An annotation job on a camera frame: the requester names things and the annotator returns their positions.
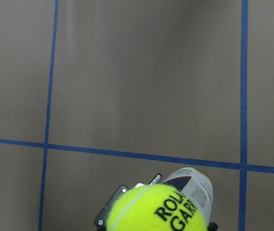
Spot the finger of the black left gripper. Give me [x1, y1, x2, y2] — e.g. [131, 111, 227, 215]
[207, 222, 219, 231]
[93, 172, 163, 228]

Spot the clear tennis ball can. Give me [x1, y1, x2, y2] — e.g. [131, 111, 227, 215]
[162, 167, 214, 224]

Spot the yellow Roland Garros tennis ball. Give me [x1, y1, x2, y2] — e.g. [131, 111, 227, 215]
[106, 184, 208, 231]

